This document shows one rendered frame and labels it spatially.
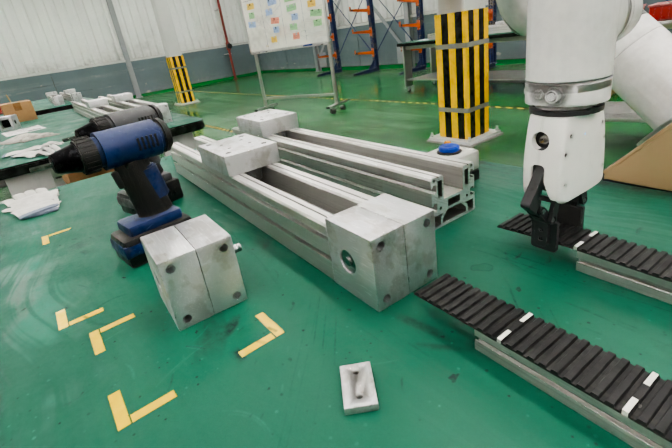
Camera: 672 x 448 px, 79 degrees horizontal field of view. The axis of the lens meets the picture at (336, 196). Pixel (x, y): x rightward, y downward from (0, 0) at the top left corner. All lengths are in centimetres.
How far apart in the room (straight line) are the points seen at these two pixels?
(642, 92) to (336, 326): 67
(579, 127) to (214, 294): 46
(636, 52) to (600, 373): 63
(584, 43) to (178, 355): 53
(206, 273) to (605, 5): 51
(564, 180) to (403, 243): 19
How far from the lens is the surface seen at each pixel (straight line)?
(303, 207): 58
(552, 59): 49
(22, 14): 1545
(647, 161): 84
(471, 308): 45
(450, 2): 400
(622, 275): 57
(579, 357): 41
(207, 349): 51
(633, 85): 91
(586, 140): 53
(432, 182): 63
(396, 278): 50
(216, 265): 53
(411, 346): 45
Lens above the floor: 109
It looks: 22 degrees down
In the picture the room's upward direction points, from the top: 9 degrees counter-clockwise
